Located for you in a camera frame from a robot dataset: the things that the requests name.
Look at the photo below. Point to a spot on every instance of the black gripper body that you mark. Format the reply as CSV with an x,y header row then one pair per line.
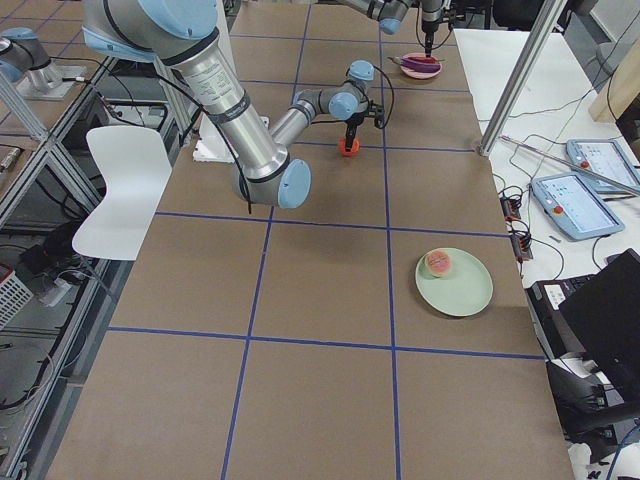
x,y
428,26
355,120

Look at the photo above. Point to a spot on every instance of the teach pendant near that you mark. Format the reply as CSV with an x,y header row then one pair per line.
x,y
574,207

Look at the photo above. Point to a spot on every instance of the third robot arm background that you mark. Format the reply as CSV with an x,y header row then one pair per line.
x,y
26,64

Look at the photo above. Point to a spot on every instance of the pink plate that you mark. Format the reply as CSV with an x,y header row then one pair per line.
x,y
417,75

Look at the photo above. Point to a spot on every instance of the black laptop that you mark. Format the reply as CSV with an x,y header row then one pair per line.
x,y
604,314

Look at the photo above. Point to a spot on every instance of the teach pendant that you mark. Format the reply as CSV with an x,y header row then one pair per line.
x,y
606,158
574,207

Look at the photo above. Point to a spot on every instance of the white chair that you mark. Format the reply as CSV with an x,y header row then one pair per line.
x,y
135,168

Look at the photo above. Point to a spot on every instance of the aluminium frame post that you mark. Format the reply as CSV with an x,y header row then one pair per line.
x,y
536,40

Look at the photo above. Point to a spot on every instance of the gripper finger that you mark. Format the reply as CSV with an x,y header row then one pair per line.
x,y
351,136
429,41

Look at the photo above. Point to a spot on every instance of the mint green plate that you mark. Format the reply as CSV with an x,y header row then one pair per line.
x,y
466,291

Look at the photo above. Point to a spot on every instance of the red chili pepper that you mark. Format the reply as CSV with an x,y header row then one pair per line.
x,y
424,60

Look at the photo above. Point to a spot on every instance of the white plastic basket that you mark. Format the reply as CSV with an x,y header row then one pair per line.
x,y
15,295

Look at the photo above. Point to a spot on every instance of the purple eggplant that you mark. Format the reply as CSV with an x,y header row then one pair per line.
x,y
417,67

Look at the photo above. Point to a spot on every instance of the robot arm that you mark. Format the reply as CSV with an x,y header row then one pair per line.
x,y
389,15
183,35

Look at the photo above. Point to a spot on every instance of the red orange fruit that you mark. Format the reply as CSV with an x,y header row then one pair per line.
x,y
347,153

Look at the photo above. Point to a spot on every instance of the black printer device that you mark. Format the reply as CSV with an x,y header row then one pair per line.
x,y
552,329

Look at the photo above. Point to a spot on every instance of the yellow-pink peach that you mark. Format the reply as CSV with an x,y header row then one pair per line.
x,y
438,263

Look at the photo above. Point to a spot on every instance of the teach pendant far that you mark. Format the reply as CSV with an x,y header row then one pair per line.
x,y
606,158

